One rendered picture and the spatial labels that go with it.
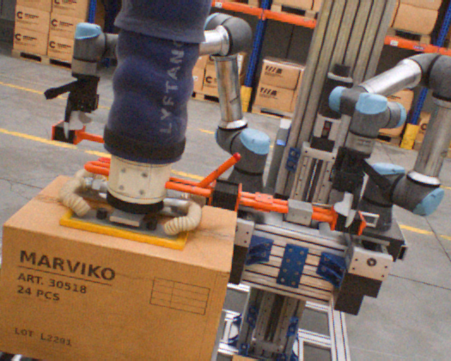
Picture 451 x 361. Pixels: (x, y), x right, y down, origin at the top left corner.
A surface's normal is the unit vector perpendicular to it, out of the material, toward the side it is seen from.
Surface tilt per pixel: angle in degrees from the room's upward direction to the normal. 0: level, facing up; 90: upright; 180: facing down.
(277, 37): 90
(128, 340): 90
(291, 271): 90
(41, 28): 93
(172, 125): 80
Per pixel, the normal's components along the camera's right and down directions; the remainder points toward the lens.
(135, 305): -0.07, 0.33
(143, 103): 0.12, 0.12
